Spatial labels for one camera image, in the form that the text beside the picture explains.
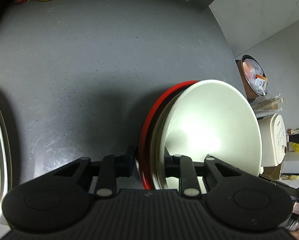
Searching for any cardboard box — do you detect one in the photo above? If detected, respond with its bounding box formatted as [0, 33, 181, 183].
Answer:
[260, 142, 299, 189]

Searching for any brown pot with packets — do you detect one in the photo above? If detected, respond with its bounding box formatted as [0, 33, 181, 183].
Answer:
[236, 55, 268, 102]

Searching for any red and black bowl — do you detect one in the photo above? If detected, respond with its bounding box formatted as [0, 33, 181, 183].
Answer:
[136, 80, 198, 190]

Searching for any person's left hand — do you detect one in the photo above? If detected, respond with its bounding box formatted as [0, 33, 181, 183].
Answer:
[285, 220, 299, 240]

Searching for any cream ceramic bowl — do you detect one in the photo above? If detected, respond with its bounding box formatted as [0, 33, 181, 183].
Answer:
[149, 80, 262, 190]

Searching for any white electric kettle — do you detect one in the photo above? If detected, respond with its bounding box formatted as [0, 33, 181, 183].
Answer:
[258, 114, 287, 167]

